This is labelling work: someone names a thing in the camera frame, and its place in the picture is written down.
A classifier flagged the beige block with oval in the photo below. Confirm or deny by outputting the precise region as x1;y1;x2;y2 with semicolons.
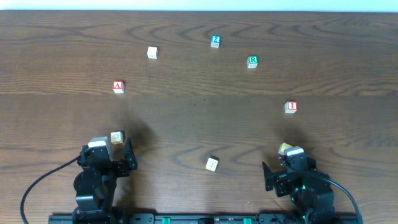
110;131;124;144

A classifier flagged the blue number 2 block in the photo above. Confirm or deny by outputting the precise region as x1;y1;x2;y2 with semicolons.
210;35;221;49

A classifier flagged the red letter A block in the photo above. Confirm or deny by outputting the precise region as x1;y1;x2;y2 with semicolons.
112;80;125;94

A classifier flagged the beige block with pattern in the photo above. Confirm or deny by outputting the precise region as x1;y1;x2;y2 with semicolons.
205;157;219;172

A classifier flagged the green letter R block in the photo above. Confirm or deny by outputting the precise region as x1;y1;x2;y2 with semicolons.
247;55;259;68

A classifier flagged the black mounting rail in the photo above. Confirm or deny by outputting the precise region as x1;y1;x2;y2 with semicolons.
48;212;363;224

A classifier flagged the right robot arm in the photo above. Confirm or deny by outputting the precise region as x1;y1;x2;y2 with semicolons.
262;152;335;223

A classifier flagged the yellow wooden block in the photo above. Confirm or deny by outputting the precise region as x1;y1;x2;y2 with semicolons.
278;142;293;156

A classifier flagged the plain white wooden block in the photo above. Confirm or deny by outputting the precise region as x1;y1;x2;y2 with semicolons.
147;46;158;59

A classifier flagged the red letter I block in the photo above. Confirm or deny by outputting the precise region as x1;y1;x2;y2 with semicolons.
284;101;298;114

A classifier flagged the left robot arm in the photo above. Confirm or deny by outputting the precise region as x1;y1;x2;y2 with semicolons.
72;136;137;223

